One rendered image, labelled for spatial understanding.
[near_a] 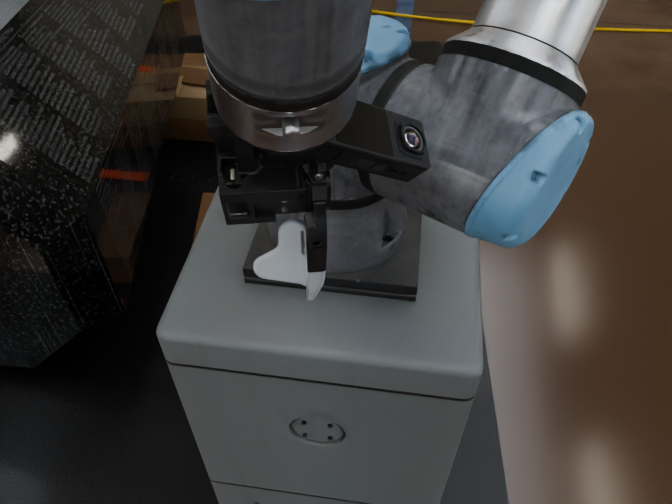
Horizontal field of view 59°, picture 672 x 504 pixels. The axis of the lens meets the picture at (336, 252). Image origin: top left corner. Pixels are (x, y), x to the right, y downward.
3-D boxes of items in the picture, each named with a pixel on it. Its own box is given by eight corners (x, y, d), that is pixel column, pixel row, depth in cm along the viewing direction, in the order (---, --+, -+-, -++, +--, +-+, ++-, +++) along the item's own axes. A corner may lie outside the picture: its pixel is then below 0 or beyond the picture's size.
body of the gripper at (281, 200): (224, 149, 50) (204, 51, 39) (326, 143, 51) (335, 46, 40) (227, 232, 47) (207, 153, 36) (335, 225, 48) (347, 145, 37)
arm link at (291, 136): (354, -17, 36) (374, 119, 32) (347, 39, 40) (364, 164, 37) (202, -13, 35) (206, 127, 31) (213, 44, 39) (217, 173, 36)
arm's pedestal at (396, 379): (441, 405, 159) (507, 145, 98) (436, 616, 125) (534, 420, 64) (260, 382, 164) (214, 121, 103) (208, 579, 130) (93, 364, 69)
